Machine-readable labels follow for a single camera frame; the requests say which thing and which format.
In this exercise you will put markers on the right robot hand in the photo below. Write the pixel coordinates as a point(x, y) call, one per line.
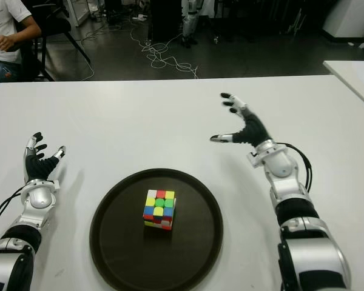
point(253, 130)

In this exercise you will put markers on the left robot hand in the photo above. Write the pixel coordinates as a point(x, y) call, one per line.
point(38, 168)

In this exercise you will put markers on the multicolour Rubik's cube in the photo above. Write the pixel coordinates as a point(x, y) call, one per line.
point(159, 209)

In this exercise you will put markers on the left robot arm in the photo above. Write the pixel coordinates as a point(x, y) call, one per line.
point(39, 200)

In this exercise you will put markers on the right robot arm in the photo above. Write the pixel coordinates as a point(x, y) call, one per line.
point(285, 188)

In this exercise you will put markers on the dark round plate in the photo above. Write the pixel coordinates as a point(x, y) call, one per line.
point(124, 242)

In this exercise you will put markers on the white side table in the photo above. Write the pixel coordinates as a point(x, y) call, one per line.
point(349, 75)

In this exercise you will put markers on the silver humanoid robot legs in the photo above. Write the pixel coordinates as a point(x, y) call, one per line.
point(189, 21)

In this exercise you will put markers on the black cabinet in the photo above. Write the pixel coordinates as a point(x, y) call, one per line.
point(167, 21)

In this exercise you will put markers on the black chair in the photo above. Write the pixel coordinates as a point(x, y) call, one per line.
point(54, 27)

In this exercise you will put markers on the white pillar with black base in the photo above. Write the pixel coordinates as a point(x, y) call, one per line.
point(349, 18)

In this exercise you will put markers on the seated person in white shirt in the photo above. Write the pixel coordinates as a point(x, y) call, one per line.
point(3, 21)

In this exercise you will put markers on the white power strip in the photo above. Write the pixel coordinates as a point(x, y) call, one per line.
point(139, 17)

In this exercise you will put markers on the white board panel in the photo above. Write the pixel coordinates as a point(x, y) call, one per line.
point(79, 12)

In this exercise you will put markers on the silver folding frame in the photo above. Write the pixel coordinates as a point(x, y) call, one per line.
point(295, 21)

